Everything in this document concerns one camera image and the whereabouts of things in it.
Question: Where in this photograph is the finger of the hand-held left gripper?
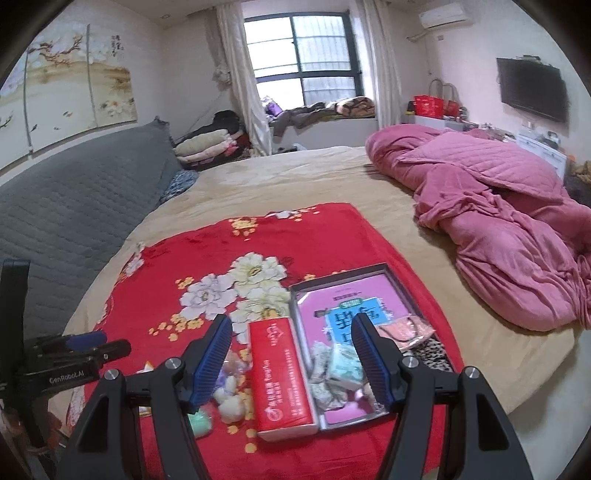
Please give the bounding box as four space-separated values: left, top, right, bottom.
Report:
39 331 108 354
83 340 133 366

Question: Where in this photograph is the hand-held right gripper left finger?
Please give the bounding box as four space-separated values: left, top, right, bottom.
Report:
55 315 233 480

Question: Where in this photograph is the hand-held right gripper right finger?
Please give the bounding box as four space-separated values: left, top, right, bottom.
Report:
352 314 527 480

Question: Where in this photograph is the teal tissue pack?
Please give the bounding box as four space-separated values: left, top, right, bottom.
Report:
325 346 368 391

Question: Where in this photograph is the pink face mask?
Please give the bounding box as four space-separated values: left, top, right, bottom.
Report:
376 316 437 354

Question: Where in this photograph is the grey floral cloth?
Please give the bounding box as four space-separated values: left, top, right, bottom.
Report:
308 340 352 411

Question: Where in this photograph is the leopard print cloth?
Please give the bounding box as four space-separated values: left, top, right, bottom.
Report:
411 336 455 374

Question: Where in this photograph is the red tissue box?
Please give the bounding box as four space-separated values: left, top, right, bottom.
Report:
248 317 319 442

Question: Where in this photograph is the grey shallow box pink base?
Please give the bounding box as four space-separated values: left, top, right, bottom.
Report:
288 262 446 431

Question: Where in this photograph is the pastel plush toy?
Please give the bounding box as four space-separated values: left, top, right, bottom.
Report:
212 351 252 423

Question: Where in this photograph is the red floral blanket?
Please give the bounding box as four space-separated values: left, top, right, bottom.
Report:
48 203 465 480

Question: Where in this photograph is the grey quilted headboard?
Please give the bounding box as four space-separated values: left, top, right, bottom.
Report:
0 119 183 342

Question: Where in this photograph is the blue patterned cloth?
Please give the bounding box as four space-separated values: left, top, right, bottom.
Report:
159 170 200 205

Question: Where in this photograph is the pink quilt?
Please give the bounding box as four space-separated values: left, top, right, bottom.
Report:
365 124 591 332

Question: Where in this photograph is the beige bed sheet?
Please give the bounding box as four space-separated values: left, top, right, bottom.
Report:
48 145 585 416

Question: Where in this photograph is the pile of folded bedding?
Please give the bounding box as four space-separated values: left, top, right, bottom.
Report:
173 130 241 167

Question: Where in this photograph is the white window seat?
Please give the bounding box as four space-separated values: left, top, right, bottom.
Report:
272 115 379 151

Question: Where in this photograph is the black bag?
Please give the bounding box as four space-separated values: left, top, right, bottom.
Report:
210 110 245 134

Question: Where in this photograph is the grey clothes pile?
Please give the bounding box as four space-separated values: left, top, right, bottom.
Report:
268 104 338 134

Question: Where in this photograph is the brown patterned blanket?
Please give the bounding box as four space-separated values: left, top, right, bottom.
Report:
335 97 376 118

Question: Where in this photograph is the red gift bag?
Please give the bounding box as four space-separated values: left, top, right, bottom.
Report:
443 83 463 118
413 78 446 118

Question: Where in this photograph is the white cabinet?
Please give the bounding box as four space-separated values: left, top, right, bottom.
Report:
516 134 568 180

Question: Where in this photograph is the white curtain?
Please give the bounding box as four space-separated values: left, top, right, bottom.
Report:
215 2 273 158
360 0 404 130

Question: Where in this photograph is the window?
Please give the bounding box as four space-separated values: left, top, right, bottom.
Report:
242 14 362 109

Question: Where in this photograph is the white air conditioner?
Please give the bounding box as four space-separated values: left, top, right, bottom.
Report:
419 2 467 31

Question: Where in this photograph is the flower wall painting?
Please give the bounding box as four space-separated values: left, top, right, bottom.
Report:
0 21 139 160

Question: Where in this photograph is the black wall television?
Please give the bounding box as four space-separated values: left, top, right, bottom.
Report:
496 58 568 123

